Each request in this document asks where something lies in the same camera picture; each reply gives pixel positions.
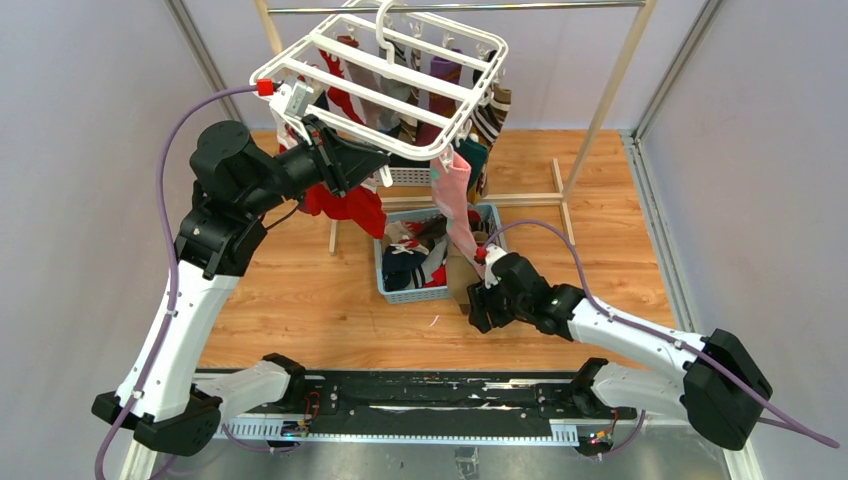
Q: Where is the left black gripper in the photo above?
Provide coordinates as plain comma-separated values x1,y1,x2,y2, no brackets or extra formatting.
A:
241,113,389,217

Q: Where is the red santa sock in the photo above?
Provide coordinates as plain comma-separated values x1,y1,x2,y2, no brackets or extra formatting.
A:
325,187,387,240

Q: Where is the beige brown cuff sock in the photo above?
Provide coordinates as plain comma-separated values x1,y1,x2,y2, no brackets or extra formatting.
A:
445,243,485,315

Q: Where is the red snowman sock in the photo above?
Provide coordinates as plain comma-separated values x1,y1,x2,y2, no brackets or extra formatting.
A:
299,184,345,220

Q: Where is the white clip sock hanger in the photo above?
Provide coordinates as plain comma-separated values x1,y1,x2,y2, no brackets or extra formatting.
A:
249,1,509,161

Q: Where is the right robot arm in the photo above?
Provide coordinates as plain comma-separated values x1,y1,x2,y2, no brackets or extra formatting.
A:
468,245,773,451

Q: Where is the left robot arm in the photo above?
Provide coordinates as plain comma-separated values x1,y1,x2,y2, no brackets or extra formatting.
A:
92,115,389,457

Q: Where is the pile of socks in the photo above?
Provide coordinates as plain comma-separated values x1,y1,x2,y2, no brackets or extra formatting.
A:
382,210,488,292

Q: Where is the white plastic basket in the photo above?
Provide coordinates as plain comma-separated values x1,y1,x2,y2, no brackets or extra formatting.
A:
389,166,431,187

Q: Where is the grey sock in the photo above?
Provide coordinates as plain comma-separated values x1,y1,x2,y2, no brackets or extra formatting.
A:
378,41,411,131

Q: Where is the blue plastic basket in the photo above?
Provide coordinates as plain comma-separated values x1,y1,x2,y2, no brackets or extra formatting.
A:
374,202,503,304

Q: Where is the pink patterned sock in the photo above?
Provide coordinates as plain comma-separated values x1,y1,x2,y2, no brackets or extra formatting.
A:
430,153,485,277

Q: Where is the maroon purple yellow striped sock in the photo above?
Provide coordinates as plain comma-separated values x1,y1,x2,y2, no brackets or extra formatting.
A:
417,54,463,146

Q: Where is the dark green sock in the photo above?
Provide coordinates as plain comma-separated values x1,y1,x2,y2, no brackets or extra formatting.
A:
456,137,489,193

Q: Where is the brown striped sock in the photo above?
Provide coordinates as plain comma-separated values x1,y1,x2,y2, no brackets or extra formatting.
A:
471,84,512,149

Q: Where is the wooden clothes rack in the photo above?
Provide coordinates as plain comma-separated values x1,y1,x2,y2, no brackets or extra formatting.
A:
254,0,657,256

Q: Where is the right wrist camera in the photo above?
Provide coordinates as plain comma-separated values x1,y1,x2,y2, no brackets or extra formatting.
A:
483,245,508,289

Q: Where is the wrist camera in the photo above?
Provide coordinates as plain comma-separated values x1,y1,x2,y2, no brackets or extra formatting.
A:
483,245,508,289
269,79,313,148

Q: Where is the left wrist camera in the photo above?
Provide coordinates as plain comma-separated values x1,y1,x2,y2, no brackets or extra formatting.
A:
269,79,313,148

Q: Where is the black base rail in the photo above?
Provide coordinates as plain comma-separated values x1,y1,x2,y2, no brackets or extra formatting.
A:
278,369,637,446

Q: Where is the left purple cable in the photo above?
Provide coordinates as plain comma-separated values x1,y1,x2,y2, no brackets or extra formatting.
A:
94,79,276,480

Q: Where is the purple cable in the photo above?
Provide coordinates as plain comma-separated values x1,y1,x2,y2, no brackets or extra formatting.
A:
94,79,276,480
473,219,841,458

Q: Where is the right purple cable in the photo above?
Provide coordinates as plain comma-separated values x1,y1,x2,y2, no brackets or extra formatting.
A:
473,219,841,458

